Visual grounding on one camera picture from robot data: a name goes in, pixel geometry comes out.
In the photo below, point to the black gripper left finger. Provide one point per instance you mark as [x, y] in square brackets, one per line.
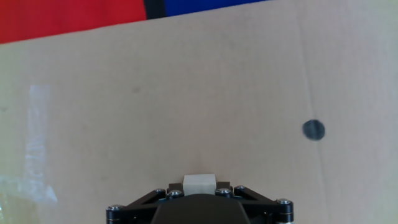
[136, 214]

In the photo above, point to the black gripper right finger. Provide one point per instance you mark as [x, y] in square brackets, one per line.
[270, 214]

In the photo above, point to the small pale wooden block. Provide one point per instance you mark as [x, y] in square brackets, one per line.
[199, 185]

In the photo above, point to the colour block patterned cloth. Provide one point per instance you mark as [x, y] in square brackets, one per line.
[62, 15]

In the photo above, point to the brown cardboard sheet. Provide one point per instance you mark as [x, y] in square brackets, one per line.
[155, 93]

